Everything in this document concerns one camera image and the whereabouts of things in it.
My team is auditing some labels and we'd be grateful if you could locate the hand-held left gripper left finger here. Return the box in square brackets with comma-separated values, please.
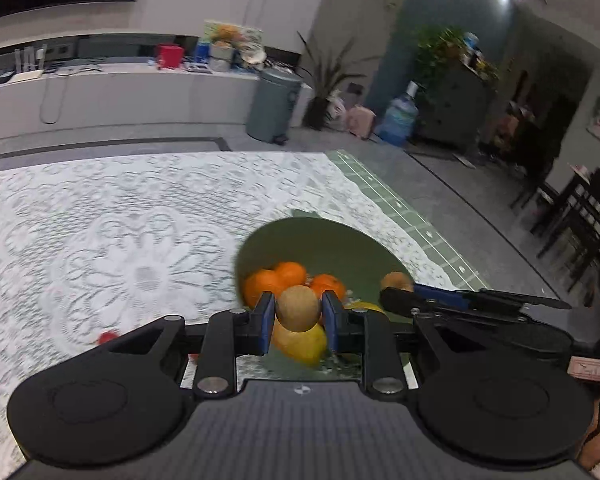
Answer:
[97, 291, 277, 400]

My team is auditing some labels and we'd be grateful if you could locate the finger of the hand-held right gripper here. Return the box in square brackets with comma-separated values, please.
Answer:
[479, 289, 573, 312]
[379, 284, 483, 320]

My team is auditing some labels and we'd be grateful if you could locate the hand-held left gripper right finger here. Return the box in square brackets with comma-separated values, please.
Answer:
[321, 290, 481, 401]

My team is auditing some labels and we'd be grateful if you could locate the brown kiwi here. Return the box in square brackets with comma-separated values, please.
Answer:
[275, 284, 321, 334]
[380, 270, 415, 294]

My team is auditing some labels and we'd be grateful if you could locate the yellow lemon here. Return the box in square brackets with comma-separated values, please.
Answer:
[271, 317, 329, 366]

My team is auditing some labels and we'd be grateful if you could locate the orange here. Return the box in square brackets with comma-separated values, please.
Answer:
[309, 273, 348, 302]
[243, 269, 284, 309]
[273, 261, 308, 289]

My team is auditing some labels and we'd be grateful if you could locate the yellow mango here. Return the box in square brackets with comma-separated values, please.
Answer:
[345, 300, 387, 317]

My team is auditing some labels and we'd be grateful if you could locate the green colander bowl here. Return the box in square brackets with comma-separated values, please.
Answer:
[231, 209, 417, 377]

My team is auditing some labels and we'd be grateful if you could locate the dark dining chair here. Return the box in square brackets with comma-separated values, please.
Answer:
[511, 167, 600, 293]

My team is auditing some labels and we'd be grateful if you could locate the blue water bottle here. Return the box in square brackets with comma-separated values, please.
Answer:
[377, 81, 421, 149]

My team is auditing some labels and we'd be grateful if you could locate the white lace tablecloth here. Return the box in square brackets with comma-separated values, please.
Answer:
[0, 151, 458, 480]

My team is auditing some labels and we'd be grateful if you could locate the pink bag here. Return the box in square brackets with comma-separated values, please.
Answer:
[346, 104, 378, 141]

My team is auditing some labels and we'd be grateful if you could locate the grey-green cabinet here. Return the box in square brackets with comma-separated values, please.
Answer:
[419, 61, 497, 151]

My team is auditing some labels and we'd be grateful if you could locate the white plastic bag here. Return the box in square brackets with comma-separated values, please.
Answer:
[329, 92, 349, 122]

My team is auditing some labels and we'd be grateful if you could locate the grey pedal trash can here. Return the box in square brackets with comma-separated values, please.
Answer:
[245, 67, 303, 146]

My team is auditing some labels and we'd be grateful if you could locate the potted long-leaf plant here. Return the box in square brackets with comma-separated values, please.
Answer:
[297, 31, 382, 132]

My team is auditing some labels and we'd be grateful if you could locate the leafy plant on cabinet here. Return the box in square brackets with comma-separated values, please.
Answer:
[414, 24, 470, 92]

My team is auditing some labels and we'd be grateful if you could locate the white television console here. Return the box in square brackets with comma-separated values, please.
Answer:
[0, 34, 315, 152]

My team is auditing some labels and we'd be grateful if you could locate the red box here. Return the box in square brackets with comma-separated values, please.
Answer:
[154, 43, 186, 70]

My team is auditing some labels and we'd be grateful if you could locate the fruit painting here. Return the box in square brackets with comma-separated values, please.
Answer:
[203, 20, 265, 50]

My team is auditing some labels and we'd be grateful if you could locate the white router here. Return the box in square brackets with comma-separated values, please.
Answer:
[11, 45, 49, 81]

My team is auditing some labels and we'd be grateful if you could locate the dark cable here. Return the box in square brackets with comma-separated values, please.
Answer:
[40, 71, 62, 126]

